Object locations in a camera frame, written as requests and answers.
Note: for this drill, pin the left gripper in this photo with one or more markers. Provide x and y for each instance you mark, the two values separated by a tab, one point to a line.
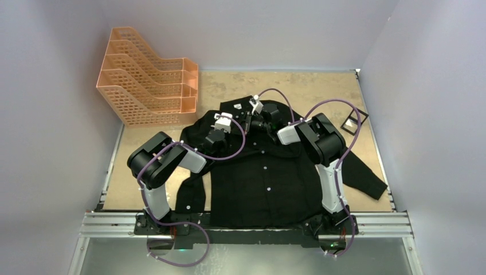
227	135

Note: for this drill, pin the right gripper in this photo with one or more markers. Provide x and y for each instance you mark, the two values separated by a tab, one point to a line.
249	118

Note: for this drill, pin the black button-up shirt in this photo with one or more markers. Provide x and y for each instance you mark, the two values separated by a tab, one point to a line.
265	185

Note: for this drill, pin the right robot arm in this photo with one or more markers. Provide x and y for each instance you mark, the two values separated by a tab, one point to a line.
322	143

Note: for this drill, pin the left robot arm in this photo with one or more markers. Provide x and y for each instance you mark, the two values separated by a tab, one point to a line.
155	161

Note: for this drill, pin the orange plastic file organizer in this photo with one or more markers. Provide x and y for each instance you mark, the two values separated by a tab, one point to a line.
143	89

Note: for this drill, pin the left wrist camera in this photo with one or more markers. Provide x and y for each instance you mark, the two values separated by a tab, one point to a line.
223	122

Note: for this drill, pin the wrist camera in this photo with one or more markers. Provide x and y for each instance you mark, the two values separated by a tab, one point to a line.
256	104
223	122

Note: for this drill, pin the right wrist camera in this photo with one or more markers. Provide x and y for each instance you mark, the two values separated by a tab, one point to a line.
256	104

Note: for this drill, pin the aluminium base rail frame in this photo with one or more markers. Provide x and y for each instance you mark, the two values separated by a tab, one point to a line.
115	242

